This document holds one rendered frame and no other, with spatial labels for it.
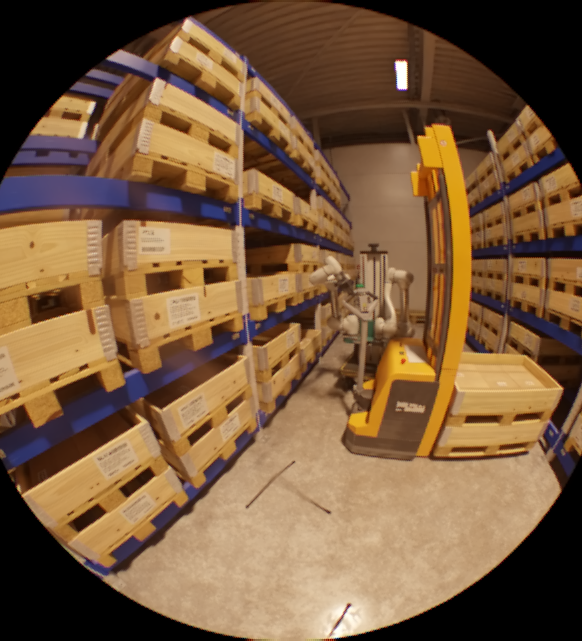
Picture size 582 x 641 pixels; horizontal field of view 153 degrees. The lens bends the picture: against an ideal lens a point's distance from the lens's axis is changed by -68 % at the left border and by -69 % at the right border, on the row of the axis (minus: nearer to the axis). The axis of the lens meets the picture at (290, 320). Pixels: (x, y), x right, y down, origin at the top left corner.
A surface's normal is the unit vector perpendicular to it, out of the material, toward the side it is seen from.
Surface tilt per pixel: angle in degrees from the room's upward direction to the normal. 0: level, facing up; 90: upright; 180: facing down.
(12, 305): 90
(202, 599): 0
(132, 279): 90
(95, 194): 90
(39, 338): 90
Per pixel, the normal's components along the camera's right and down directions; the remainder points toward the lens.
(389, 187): -0.41, 0.23
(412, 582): -0.04, -0.97
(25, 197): 0.91, 0.06
